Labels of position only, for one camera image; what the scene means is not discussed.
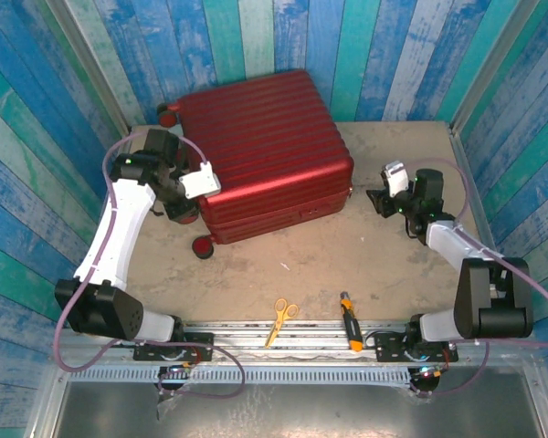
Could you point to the small circuit board with LEDs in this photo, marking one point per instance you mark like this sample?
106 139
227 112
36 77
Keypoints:
431 373
178 367

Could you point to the orange black screwdriver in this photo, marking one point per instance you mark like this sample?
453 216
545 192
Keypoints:
350 324

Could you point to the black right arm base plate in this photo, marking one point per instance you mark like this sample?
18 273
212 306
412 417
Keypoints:
390 347

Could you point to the shiny steel sheet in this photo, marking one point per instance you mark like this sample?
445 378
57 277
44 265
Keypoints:
347 410

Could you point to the aluminium mounting rail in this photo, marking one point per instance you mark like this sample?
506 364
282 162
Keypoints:
237 340

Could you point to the red hard-shell suitcase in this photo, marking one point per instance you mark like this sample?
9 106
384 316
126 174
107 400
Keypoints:
265 150

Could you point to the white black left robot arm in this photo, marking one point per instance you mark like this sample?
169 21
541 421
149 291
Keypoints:
119 228

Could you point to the aluminium frame post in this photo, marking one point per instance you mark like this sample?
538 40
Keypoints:
87 59
493 64

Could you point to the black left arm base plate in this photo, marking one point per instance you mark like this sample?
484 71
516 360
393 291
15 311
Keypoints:
201 347

